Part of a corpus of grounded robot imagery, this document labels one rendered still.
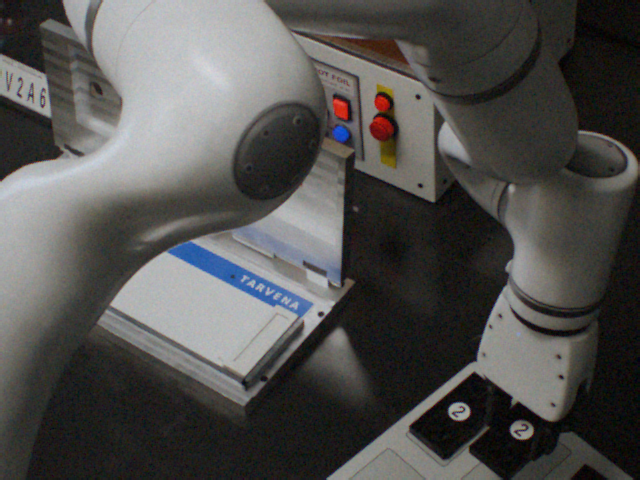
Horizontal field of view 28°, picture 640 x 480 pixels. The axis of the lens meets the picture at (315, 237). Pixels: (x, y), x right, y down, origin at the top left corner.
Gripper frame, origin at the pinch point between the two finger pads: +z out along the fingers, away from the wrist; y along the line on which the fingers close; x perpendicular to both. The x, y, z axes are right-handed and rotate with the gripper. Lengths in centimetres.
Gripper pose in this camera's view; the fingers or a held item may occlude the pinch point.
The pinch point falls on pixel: (521, 423)
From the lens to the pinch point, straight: 127.6
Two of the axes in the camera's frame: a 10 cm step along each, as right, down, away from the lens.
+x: 7.3, -3.9, 5.7
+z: -0.8, 7.8, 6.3
